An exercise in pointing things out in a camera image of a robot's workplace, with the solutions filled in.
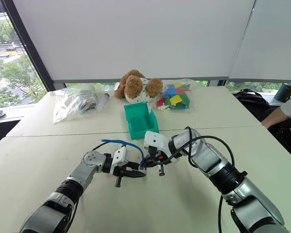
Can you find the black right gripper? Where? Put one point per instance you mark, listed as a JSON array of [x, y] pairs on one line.
[[157, 156]]

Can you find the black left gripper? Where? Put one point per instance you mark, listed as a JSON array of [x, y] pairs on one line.
[[118, 171]]

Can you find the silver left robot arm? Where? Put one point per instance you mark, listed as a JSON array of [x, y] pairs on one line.
[[87, 171]]

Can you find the person forearm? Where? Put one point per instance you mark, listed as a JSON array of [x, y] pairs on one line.
[[276, 116]]

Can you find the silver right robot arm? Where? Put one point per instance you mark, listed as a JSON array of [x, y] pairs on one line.
[[208, 156]]

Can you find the green plastic bin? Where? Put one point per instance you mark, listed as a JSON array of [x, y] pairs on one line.
[[140, 121]]

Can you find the bag of coloured blocks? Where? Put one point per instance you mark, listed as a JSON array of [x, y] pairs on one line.
[[175, 97]]

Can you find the brown plush toy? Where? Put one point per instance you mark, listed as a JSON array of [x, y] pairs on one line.
[[134, 86]]

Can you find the clear plastic bag with items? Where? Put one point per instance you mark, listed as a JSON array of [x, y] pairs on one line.
[[72, 104]]

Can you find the black backpack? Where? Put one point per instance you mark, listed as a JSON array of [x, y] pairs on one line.
[[253, 100]]

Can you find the large white roller blind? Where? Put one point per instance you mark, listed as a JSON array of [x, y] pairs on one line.
[[135, 36]]

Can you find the dark green mug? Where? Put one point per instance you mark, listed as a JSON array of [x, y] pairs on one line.
[[286, 92]]

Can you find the narrow white roller blind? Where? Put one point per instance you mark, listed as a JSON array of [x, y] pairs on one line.
[[271, 36]]

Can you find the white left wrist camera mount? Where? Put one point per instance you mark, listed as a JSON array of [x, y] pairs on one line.
[[121, 156]]

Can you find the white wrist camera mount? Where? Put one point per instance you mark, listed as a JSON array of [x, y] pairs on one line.
[[121, 156], [157, 142]]

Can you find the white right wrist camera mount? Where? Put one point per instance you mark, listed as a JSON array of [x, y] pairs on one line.
[[157, 142]]

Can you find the black window frame post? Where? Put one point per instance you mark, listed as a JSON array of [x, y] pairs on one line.
[[26, 44]]

